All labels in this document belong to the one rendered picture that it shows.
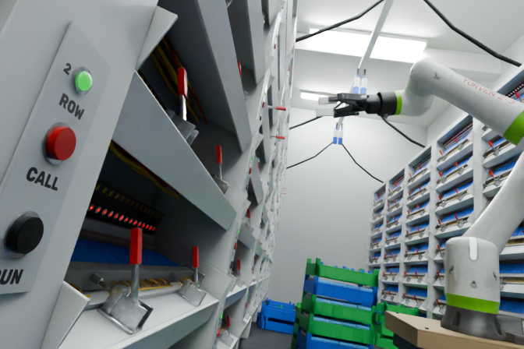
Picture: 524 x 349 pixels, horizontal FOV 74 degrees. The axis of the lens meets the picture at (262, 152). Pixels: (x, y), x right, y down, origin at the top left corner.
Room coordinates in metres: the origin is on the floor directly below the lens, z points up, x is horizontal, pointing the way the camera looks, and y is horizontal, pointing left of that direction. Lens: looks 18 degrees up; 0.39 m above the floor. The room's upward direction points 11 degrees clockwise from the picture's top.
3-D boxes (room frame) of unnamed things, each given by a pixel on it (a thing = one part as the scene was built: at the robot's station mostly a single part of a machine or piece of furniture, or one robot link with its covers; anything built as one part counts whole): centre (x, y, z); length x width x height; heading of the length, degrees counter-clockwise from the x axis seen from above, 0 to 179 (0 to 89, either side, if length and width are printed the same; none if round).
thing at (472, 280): (1.00, -0.64, 0.48); 0.16 x 0.13 x 0.19; 152
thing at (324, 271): (1.78, -0.49, 0.44); 0.30 x 0.20 x 0.08; 93
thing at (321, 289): (1.78, -0.49, 0.36); 0.30 x 0.20 x 0.08; 93
